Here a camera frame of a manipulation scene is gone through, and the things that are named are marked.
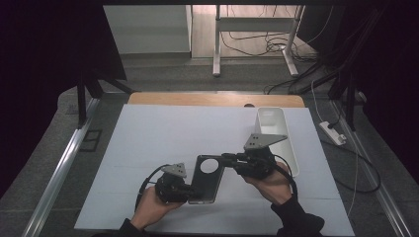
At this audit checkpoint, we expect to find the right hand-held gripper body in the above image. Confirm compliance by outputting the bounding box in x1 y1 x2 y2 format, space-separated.
234 132 289 181

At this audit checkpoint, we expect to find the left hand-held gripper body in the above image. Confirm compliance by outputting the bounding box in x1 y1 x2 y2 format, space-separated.
154 162 196 204

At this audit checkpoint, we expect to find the dark phone case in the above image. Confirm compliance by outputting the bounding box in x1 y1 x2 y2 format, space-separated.
188 154 227 205

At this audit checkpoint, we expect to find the white plastic bin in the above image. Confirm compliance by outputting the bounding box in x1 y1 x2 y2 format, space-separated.
253 107 300 178

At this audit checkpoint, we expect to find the person's left hand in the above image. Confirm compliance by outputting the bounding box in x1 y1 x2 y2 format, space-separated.
129 185 186 232

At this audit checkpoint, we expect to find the person's right hand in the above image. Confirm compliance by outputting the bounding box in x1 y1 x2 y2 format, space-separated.
241 160 294 206

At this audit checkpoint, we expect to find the white table cover sheet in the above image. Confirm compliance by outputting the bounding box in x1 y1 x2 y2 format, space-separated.
73 104 356 237

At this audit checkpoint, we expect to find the white power strip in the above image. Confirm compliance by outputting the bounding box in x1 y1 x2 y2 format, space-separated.
318 120 348 147

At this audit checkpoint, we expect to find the wooden table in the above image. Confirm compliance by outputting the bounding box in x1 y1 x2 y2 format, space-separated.
126 91 306 109

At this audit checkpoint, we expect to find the black metal stand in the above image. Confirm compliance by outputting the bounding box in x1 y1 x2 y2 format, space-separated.
328 70 360 132
76 70 135 130

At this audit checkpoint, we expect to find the dark curtain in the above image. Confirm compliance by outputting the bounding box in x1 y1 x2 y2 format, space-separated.
297 0 419 186
0 0 128 200

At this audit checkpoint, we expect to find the white cabinet panel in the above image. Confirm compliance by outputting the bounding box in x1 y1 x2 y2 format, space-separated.
102 4 194 55

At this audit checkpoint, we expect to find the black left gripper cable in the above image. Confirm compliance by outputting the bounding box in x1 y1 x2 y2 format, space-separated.
134 164 171 212

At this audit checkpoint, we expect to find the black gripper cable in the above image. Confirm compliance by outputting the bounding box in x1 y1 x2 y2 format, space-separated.
134 164 171 212
272 154 299 202

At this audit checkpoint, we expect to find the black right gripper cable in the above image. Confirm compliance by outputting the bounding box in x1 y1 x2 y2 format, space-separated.
272 154 299 202

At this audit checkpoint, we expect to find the thin white cable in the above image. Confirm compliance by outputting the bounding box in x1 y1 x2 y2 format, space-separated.
310 80 361 219

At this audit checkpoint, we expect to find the aluminium rail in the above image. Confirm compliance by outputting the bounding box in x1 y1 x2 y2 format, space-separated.
329 98 419 237
21 97 102 237

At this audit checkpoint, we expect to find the tangle of black floor cables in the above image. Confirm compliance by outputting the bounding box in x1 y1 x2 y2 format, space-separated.
219 4 340 97

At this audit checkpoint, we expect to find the black power cable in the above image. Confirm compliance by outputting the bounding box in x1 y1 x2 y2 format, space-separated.
320 137 382 195

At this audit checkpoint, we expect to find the white desk frame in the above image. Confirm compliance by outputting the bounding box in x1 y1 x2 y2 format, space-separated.
211 4 306 79

